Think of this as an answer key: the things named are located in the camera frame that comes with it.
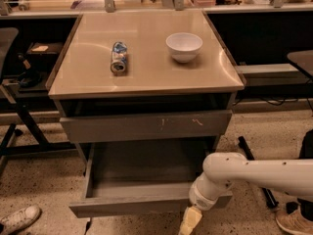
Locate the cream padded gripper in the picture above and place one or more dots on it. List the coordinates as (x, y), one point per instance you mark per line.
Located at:
(200, 197)

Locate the grey drawer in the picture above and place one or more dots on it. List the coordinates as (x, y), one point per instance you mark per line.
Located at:
(140, 177)
(145, 126)

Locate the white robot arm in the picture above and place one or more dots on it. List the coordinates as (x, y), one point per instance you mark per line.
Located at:
(221, 170)

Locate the grey top drawer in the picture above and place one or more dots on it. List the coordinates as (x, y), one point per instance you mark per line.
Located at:
(145, 126)

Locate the grey drawer cabinet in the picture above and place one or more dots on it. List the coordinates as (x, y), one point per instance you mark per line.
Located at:
(84, 86)

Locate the tan sneaker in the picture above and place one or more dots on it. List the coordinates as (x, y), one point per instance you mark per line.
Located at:
(294, 223)

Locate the white bowl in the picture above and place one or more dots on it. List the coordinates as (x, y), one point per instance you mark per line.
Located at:
(183, 47)

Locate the blue crushed soda can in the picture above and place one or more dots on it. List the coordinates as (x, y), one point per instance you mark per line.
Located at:
(119, 58)

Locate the white sneaker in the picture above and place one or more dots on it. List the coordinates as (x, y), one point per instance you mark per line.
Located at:
(19, 220)

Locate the black headphones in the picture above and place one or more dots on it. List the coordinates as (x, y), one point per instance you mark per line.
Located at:
(29, 79)

